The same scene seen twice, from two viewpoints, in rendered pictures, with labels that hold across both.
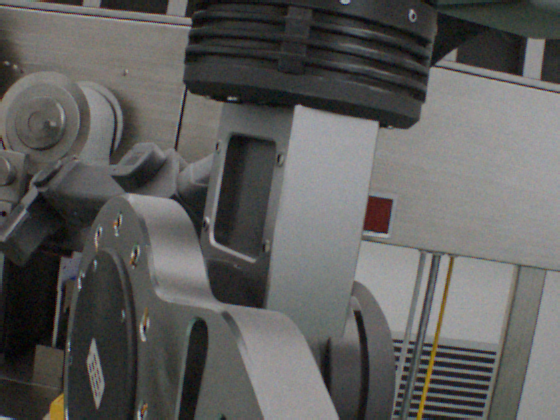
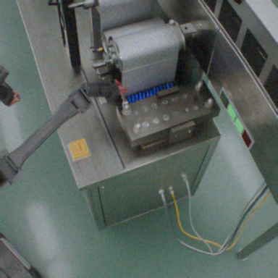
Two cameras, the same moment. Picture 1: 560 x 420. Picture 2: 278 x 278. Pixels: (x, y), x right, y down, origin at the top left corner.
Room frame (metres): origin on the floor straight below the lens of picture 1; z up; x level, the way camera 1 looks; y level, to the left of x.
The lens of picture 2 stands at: (1.22, -0.56, 2.46)
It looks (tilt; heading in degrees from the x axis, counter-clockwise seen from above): 62 degrees down; 62
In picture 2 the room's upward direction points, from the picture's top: 4 degrees clockwise
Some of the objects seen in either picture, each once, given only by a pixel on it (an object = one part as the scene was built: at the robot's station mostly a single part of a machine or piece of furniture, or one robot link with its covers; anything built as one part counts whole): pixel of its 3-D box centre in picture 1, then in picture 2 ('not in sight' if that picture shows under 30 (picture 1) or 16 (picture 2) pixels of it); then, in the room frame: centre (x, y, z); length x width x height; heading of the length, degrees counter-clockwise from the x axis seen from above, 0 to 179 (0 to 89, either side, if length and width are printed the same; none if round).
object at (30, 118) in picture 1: (40, 122); (112, 54); (1.58, 0.35, 1.25); 0.07 x 0.02 x 0.07; 87
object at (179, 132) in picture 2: not in sight; (181, 132); (1.76, 0.06, 0.96); 0.10 x 0.03 x 0.11; 177
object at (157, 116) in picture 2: not in sight; (169, 111); (1.75, 0.16, 1.00); 0.40 x 0.16 x 0.06; 177
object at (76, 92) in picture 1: (42, 123); (115, 53); (1.59, 0.34, 1.25); 0.15 x 0.01 x 0.15; 87
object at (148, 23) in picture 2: not in sight; (134, 36); (1.72, 0.46, 1.17); 0.26 x 0.12 x 0.12; 177
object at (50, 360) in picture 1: (70, 345); not in sight; (1.72, 0.28, 0.92); 0.28 x 0.04 x 0.04; 177
